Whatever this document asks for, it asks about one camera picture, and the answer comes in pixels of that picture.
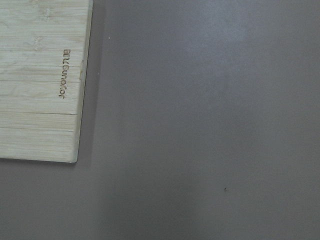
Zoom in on bamboo cutting board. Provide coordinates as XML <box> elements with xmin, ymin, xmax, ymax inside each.
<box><xmin>0</xmin><ymin>0</ymin><xmax>93</xmax><ymax>163</ymax></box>

